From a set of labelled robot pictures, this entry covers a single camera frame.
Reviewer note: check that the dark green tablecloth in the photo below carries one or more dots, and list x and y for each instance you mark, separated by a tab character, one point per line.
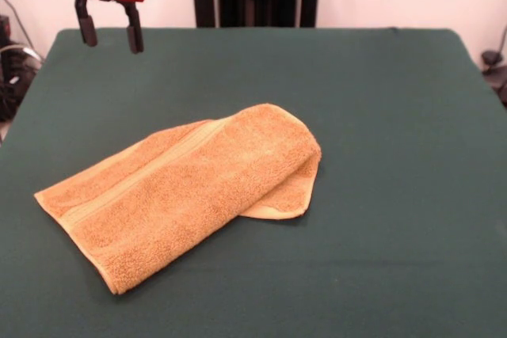
356	255

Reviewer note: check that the tan terry towel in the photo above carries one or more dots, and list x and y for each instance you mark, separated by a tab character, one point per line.
178	195

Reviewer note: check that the small black box red light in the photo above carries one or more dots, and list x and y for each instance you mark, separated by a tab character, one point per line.
4	29

